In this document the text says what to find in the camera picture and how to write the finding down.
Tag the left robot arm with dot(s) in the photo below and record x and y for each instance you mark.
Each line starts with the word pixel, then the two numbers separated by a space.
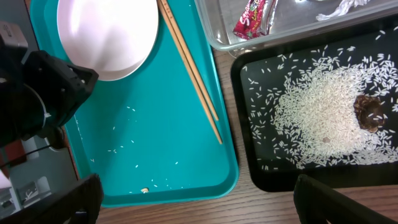
pixel 14 98

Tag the black rectangular tray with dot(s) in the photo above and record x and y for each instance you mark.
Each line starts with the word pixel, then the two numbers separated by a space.
pixel 272 172

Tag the teal plastic serving tray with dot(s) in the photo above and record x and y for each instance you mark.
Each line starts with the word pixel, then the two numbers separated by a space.
pixel 147 135

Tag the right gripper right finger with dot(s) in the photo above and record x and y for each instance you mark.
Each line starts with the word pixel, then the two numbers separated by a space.
pixel 316 202

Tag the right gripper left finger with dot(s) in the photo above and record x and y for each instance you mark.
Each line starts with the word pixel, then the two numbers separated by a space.
pixel 78 203

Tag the large white round plate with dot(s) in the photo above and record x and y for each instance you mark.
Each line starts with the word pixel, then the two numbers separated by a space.
pixel 112 37

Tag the red snack wrapper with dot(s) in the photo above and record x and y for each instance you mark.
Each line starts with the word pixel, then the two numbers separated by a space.
pixel 256 20

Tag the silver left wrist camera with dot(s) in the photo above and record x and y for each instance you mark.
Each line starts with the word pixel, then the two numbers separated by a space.
pixel 13 40

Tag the spilled rice pile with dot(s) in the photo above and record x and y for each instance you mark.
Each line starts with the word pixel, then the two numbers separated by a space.
pixel 309 102

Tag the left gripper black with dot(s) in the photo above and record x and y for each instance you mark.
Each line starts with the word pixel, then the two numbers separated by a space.
pixel 58 89

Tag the wooden chopstick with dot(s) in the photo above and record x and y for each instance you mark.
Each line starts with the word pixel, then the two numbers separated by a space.
pixel 190 59
pixel 205 107

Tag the white paper napkin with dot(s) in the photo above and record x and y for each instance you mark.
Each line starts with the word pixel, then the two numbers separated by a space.
pixel 342 9

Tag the brown food lump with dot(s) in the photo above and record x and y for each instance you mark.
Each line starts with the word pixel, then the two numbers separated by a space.
pixel 368 110

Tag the clear plastic waste bin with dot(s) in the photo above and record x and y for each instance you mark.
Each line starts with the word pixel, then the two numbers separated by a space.
pixel 293 20

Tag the grey plastic dish rack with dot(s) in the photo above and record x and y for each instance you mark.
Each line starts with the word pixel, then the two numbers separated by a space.
pixel 34 168

